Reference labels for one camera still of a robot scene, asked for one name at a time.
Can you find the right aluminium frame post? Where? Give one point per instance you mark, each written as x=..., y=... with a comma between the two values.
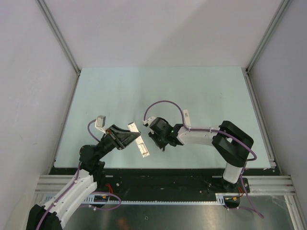
x=275, y=21

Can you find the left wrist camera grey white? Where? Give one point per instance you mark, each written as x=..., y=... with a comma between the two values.
x=100, y=123

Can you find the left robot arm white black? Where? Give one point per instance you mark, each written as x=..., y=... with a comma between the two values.
x=90, y=175

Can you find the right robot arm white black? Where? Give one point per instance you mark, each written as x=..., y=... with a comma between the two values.
x=233, y=144

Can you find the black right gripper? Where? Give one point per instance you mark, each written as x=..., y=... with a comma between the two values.
x=153, y=135

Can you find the white remote control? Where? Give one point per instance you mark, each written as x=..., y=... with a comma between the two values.
x=139, y=141

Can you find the white battery cover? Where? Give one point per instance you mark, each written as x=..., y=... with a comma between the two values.
x=187, y=118

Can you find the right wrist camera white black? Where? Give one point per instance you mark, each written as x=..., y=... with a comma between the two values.
x=148, y=121

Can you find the aluminium frame post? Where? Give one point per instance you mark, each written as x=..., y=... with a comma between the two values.
x=275, y=21
x=58, y=34

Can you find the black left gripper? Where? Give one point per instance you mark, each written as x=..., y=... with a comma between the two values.
x=123, y=138

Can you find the left aluminium frame post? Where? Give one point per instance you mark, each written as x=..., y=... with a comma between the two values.
x=58, y=34

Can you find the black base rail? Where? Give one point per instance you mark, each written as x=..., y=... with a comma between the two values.
x=172, y=185

